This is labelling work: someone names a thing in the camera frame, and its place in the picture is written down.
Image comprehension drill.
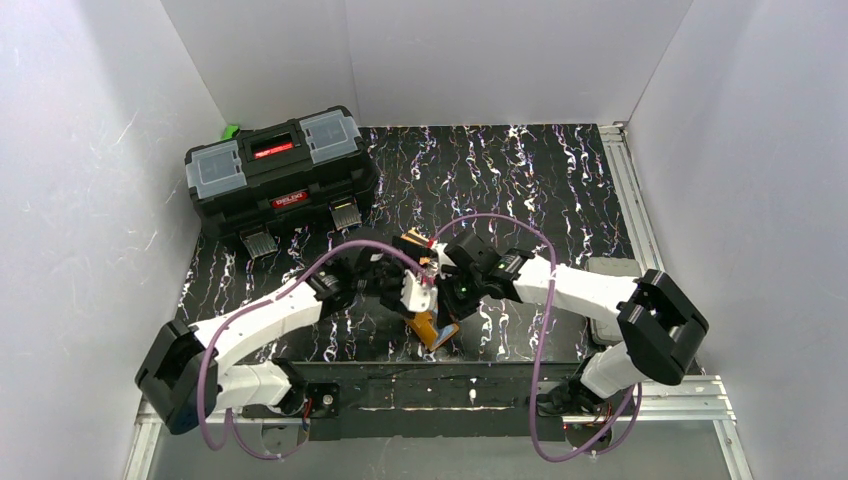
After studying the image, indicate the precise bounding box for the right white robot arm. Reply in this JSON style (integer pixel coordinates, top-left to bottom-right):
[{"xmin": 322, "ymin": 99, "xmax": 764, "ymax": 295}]
[{"xmin": 433, "ymin": 230, "xmax": 709, "ymax": 416}]

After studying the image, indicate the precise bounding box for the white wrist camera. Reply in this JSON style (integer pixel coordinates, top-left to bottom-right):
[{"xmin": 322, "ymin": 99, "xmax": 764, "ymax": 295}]
[
  {"xmin": 400, "ymin": 270, "xmax": 438, "ymax": 313},
  {"xmin": 425, "ymin": 243, "xmax": 459, "ymax": 279}
]

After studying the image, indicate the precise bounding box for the aluminium frame rail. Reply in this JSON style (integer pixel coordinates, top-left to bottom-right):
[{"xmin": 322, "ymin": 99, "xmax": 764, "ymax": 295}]
[{"xmin": 599, "ymin": 122, "xmax": 753, "ymax": 479}]

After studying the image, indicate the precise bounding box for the green object behind toolbox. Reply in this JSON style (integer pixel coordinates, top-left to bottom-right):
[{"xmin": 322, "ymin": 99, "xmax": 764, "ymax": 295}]
[{"xmin": 221, "ymin": 124, "xmax": 240, "ymax": 140}]

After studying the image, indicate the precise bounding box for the black toolbox with grey lids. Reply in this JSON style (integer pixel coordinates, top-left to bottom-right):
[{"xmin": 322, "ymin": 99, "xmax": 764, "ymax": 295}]
[{"xmin": 184, "ymin": 105, "xmax": 380, "ymax": 258}]

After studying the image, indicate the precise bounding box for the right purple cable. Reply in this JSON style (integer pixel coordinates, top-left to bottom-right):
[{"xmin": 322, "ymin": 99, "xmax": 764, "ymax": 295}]
[{"xmin": 427, "ymin": 213, "xmax": 644, "ymax": 464}]

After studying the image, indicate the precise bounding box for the orange card holder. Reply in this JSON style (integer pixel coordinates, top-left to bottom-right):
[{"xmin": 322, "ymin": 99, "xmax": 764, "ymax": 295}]
[{"xmin": 405, "ymin": 312, "xmax": 460, "ymax": 352}]

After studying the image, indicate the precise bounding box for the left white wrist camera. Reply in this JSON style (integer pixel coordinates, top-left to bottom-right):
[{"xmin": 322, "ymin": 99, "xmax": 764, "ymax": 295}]
[{"xmin": 400, "ymin": 270, "xmax": 438, "ymax": 313}]

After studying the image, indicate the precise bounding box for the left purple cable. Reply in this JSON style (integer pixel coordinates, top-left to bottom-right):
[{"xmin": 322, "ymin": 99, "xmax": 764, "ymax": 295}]
[{"xmin": 198, "ymin": 239, "xmax": 435, "ymax": 463}]

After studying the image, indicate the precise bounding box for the purple cable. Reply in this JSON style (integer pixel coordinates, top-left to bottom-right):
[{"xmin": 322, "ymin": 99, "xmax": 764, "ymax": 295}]
[
  {"xmin": 427, "ymin": 213, "xmax": 644, "ymax": 464},
  {"xmin": 198, "ymin": 239, "xmax": 435, "ymax": 463}
]

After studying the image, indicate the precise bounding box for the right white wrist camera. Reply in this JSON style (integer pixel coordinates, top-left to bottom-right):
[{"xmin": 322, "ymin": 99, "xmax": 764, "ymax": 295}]
[{"xmin": 425, "ymin": 243, "xmax": 459, "ymax": 279}]

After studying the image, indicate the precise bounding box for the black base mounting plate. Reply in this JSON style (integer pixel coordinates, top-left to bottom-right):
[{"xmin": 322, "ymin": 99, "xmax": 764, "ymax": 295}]
[{"xmin": 235, "ymin": 361, "xmax": 578, "ymax": 441}]

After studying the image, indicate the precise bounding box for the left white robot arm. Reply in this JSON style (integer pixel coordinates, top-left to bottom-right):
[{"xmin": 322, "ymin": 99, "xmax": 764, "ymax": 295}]
[{"xmin": 134, "ymin": 231, "xmax": 435, "ymax": 435}]

